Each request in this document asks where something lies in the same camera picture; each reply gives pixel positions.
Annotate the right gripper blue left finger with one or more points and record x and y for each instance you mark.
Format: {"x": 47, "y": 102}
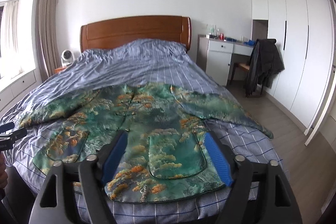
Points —
{"x": 95, "y": 172}

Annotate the white window cabinet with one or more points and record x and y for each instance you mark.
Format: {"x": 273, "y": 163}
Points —
{"x": 11, "y": 93}

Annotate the wooden chair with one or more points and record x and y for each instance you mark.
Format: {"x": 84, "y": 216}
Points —
{"x": 245, "y": 68}

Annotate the beige curtain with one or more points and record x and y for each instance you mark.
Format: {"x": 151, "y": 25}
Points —
{"x": 45, "y": 33}

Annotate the white desk with drawers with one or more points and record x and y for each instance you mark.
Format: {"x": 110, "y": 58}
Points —
{"x": 214, "y": 57}

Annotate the green patterned silk jacket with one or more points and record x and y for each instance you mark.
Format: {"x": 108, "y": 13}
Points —
{"x": 165, "y": 157}

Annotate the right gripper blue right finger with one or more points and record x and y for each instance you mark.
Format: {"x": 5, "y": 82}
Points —
{"x": 235, "y": 171}

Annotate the blue striped duvet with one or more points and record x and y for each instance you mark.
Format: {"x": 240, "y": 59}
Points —
{"x": 135, "y": 64}

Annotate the white round fan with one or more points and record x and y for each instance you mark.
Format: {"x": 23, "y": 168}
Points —
{"x": 67, "y": 58}

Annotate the white wardrobe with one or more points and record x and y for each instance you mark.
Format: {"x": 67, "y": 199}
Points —
{"x": 303, "y": 30}

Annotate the black jacket on chair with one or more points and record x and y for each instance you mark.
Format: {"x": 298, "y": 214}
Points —
{"x": 264, "y": 64}

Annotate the wooden headboard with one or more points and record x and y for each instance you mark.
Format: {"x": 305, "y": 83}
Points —
{"x": 113, "y": 33}

